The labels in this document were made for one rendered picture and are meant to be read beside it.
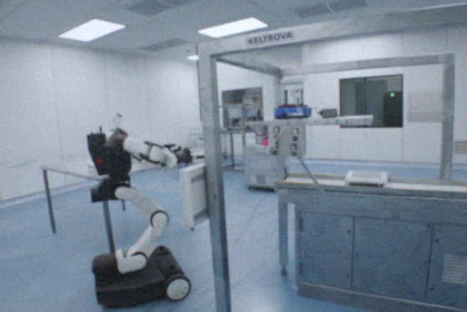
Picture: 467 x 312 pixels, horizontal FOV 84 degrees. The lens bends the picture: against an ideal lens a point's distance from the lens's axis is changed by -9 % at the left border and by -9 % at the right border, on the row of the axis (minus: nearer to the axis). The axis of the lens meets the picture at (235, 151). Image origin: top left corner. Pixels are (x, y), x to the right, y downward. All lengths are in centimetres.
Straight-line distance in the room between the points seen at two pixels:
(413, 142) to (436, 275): 516
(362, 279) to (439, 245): 52
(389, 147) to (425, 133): 80
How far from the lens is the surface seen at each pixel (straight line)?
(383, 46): 712
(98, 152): 206
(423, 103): 695
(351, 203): 185
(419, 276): 209
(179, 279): 223
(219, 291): 154
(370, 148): 709
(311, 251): 208
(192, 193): 126
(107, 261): 232
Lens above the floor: 133
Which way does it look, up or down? 8 degrees down
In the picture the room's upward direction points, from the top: 3 degrees counter-clockwise
